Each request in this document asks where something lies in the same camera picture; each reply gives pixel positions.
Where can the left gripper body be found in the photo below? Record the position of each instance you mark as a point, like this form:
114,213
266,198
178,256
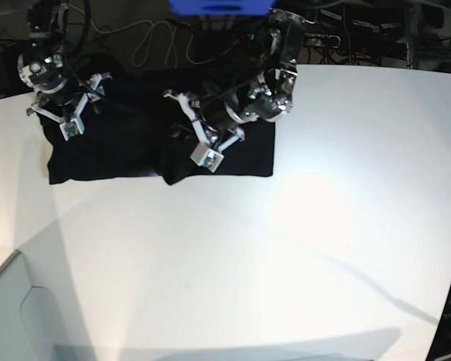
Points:
225,113

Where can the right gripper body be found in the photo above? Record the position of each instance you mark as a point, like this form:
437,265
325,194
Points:
61,98

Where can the black T-shirt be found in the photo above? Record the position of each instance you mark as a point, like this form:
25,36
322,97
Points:
135,133

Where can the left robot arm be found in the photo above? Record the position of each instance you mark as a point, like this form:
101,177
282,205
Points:
254,79

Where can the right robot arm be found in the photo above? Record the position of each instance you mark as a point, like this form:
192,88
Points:
43,66

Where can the blue plastic box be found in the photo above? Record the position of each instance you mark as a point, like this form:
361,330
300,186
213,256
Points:
220,7

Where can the black power strip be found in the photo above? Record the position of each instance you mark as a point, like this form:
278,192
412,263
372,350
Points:
322,40

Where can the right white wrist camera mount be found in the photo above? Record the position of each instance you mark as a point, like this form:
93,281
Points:
70,122

